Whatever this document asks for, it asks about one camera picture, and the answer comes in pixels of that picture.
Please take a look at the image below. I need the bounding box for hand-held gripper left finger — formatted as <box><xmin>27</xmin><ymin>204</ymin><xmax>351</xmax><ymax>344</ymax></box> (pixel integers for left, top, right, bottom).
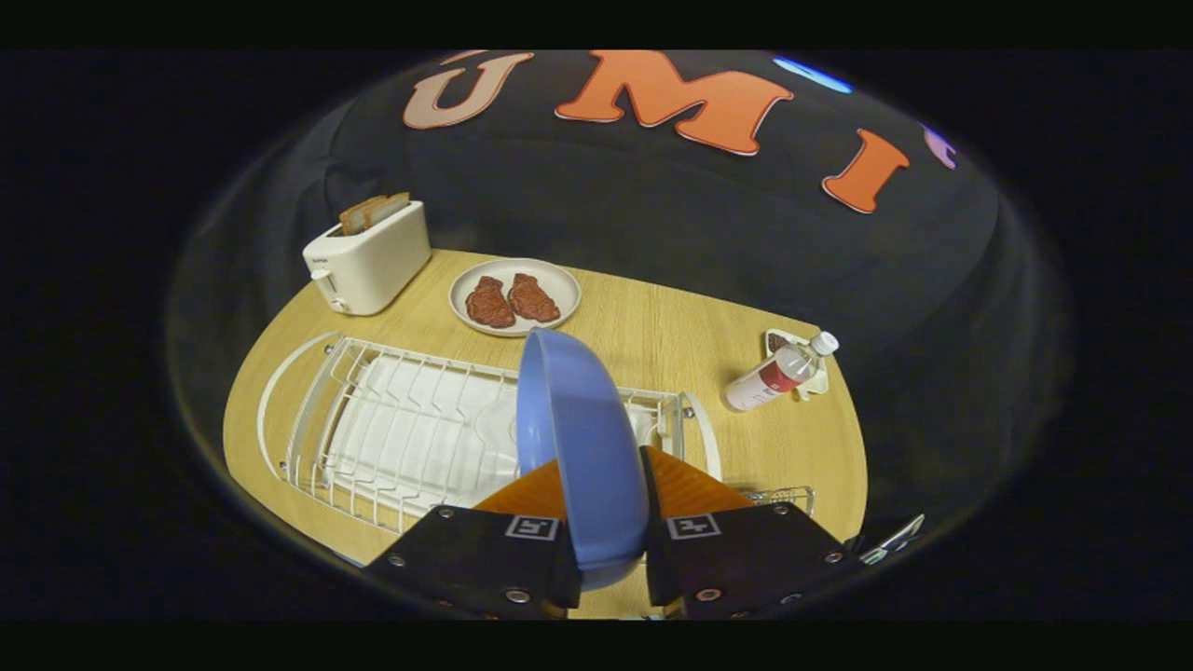
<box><xmin>363</xmin><ymin>459</ymin><xmax>583</xmax><ymax>621</ymax></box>

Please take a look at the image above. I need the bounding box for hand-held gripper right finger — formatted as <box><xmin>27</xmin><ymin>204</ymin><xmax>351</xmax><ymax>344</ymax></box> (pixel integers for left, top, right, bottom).
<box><xmin>638</xmin><ymin>445</ymin><xmax>863</xmax><ymax>621</ymax></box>

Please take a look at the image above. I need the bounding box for metal wire basket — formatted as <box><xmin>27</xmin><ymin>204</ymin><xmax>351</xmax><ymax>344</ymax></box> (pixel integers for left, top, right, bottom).
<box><xmin>744</xmin><ymin>485</ymin><xmax>817</xmax><ymax>519</ymax></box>

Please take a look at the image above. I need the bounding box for white wire dish rack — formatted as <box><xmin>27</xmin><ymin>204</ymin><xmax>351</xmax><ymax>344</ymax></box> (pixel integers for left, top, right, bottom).
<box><xmin>256</xmin><ymin>331</ymin><xmax>723</xmax><ymax>534</ymax></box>

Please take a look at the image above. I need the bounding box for blue plate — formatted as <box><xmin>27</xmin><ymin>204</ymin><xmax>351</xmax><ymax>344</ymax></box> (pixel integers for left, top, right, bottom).
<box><xmin>515</xmin><ymin>326</ymin><xmax>651</xmax><ymax>593</ymax></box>

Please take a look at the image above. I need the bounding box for white divided condiment dish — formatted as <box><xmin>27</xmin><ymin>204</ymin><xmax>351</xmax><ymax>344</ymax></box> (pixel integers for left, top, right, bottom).
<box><xmin>764</xmin><ymin>328</ymin><xmax>830</xmax><ymax>403</ymax></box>

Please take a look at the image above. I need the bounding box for white plate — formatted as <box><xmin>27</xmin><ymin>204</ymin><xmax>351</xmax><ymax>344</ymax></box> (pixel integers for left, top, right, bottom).
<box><xmin>448</xmin><ymin>258</ymin><xmax>583</xmax><ymax>337</ymax></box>

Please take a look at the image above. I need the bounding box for dark chair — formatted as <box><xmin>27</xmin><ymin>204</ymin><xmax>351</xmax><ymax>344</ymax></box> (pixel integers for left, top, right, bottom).
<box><xmin>859</xmin><ymin>513</ymin><xmax>926</xmax><ymax>567</ymax></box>

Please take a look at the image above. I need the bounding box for red label water bottle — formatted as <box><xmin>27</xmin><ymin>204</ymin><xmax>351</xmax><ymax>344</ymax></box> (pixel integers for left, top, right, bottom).
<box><xmin>724</xmin><ymin>332</ymin><xmax>840</xmax><ymax>412</ymax></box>

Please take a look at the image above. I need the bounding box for brown meat piece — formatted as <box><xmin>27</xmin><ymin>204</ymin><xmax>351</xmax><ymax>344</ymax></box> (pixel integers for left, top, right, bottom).
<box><xmin>507</xmin><ymin>273</ymin><xmax>561</xmax><ymax>323</ymax></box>
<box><xmin>465</xmin><ymin>276</ymin><xmax>516</xmax><ymax>329</ymax></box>

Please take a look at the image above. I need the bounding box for white toaster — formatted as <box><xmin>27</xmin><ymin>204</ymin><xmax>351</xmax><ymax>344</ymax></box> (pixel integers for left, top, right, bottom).
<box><xmin>303</xmin><ymin>200</ymin><xmax>432</xmax><ymax>316</ymax></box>

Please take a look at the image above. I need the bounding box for brown toast slice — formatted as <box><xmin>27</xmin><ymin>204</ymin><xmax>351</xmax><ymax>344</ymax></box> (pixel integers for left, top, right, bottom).
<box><xmin>365</xmin><ymin>192</ymin><xmax>412</xmax><ymax>229</ymax></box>
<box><xmin>338</xmin><ymin>197</ymin><xmax>387</xmax><ymax>236</ymax></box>

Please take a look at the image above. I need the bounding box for black backdrop cloth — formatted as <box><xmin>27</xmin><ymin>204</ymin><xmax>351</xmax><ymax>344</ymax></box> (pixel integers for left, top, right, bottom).
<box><xmin>172</xmin><ymin>49</ymin><xmax>1073</xmax><ymax>560</ymax></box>

